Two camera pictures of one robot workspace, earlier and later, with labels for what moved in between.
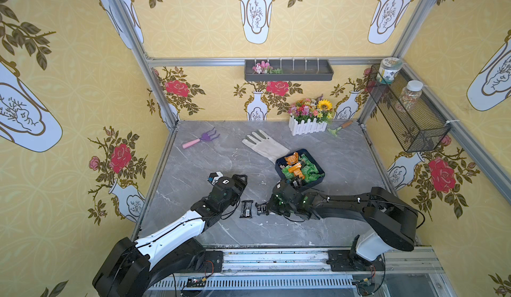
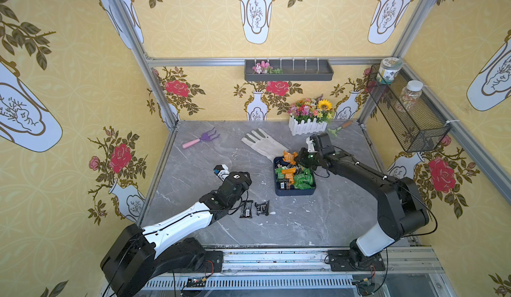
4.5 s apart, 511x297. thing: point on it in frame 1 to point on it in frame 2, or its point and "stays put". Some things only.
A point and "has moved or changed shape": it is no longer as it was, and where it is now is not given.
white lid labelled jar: (387, 68) stays put
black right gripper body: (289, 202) to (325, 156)
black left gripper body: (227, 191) stays put
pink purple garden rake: (205, 136) stays put
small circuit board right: (366, 287) stays put
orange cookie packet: (292, 159) has moved or changed shape
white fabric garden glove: (263, 144) stays put
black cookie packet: (261, 209) stays put
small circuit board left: (196, 282) stays put
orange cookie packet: (296, 170) to (289, 174)
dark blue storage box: (299, 170) has moved or changed shape
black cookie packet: (246, 209) stays put
